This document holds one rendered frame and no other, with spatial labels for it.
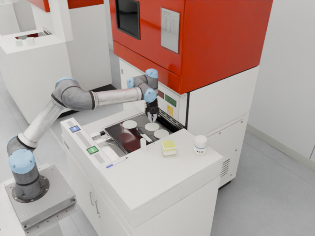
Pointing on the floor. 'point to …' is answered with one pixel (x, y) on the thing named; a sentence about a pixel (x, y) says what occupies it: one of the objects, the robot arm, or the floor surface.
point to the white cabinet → (106, 219)
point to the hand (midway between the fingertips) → (152, 121)
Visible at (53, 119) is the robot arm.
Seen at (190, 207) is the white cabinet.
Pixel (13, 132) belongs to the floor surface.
